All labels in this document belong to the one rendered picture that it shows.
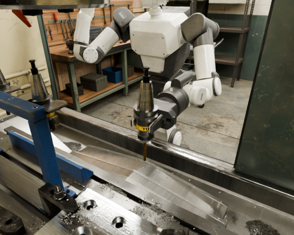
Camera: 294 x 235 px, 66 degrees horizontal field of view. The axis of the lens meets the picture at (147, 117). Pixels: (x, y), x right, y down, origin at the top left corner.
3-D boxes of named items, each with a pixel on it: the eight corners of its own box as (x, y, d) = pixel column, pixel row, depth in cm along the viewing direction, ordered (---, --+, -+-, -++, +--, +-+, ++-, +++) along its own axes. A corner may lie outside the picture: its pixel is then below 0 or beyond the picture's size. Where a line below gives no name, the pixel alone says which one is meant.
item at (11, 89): (15, 86, 75) (15, 84, 75) (24, 89, 73) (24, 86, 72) (-7, 93, 70) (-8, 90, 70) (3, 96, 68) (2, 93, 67)
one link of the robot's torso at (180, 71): (170, 81, 155) (169, 57, 144) (187, 85, 149) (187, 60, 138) (149, 103, 138) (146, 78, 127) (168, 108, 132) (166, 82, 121)
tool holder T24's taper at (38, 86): (29, 97, 63) (22, 73, 59) (44, 93, 66) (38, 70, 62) (37, 101, 60) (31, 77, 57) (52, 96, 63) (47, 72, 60)
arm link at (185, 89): (155, 110, 76) (171, 98, 84) (185, 117, 71) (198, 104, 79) (155, 77, 71) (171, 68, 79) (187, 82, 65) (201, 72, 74)
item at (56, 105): (59, 100, 65) (58, 98, 65) (71, 104, 62) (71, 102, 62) (37, 109, 60) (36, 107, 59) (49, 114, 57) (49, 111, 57)
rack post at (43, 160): (65, 188, 76) (47, 109, 62) (76, 194, 74) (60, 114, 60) (39, 208, 69) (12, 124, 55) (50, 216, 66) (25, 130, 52)
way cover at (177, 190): (86, 152, 140) (82, 130, 133) (234, 219, 98) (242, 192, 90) (44, 181, 118) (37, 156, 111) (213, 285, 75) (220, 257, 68)
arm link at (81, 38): (72, 18, 110) (68, 58, 115) (81, 18, 103) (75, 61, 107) (92, 24, 117) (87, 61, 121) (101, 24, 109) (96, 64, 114)
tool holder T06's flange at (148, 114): (129, 119, 56) (129, 110, 55) (138, 109, 62) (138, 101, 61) (153, 123, 55) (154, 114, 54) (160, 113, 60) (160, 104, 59)
